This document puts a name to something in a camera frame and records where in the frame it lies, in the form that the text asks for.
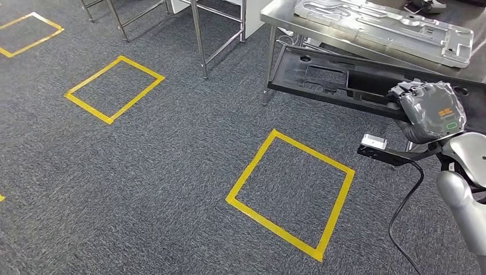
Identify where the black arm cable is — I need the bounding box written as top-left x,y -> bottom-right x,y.
387,161 -> 425,275

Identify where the stainless steel workbench table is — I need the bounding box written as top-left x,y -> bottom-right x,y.
260,0 -> 486,107

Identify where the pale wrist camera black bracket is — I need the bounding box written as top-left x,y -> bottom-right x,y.
356,133 -> 443,167

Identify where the stamped grey metal panel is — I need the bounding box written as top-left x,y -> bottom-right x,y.
294,0 -> 475,69

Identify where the black plastic plate frame part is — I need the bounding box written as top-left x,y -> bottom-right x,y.
266,45 -> 486,135

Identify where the yellow floor tape square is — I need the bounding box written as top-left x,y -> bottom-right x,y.
0,11 -> 65,59
64,55 -> 166,125
225,129 -> 356,262

